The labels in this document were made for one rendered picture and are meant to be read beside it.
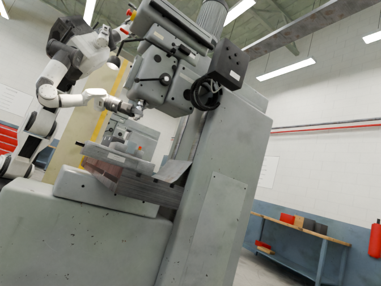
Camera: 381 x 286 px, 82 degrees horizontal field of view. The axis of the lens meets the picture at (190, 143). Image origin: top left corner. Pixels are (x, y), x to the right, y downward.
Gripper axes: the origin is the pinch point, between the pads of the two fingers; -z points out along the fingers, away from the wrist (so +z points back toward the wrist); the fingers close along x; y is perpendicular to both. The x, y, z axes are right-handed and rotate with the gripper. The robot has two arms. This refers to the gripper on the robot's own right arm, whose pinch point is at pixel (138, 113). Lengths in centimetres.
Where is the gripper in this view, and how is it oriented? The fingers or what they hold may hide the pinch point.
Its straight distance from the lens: 134.2
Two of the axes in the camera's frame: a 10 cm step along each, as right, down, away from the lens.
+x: -1.2, 1.7, 9.8
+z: -9.4, -3.3, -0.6
